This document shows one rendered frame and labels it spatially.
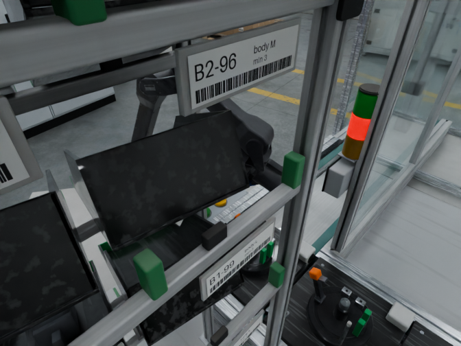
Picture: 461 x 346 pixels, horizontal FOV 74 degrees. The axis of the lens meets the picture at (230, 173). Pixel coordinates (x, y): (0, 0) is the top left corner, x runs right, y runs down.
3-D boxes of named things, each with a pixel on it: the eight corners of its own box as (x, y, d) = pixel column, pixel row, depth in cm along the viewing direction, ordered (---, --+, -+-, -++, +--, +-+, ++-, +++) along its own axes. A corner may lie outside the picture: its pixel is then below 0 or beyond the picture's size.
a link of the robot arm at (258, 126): (136, 87, 64) (157, 48, 57) (156, 74, 70) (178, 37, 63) (241, 176, 68) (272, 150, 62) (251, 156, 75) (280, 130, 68)
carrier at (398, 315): (262, 323, 70) (265, 294, 62) (318, 261, 84) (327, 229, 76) (362, 415, 57) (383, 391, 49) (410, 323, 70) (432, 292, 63)
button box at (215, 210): (189, 226, 100) (188, 213, 96) (234, 195, 112) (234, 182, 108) (204, 238, 96) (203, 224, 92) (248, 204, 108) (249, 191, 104)
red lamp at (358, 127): (342, 134, 66) (347, 114, 63) (353, 126, 69) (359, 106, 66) (364, 143, 64) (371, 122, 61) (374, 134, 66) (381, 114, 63)
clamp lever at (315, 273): (313, 297, 70) (308, 271, 68) (318, 292, 71) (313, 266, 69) (328, 304, 68) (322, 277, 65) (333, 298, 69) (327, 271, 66)
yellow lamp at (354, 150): (337, 154, 69) (342, 134, 66) (348, 145, 72) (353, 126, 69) (358, 163, 67) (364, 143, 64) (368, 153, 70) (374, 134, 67)
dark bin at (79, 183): (75, 190, 47) (55, 143, 44) (155, 161, 53) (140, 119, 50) (113, 253, 23) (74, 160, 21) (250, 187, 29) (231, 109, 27)
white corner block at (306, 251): (290, 257, 84) (292, 248, 82) (300, 248, 87) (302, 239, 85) (304, 268, 82) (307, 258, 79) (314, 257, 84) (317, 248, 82)
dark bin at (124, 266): (102, 256, 56) (87, 220, 54) (167, 225, 62) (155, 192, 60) (148, 347, 33) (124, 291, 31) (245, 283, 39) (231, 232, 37)
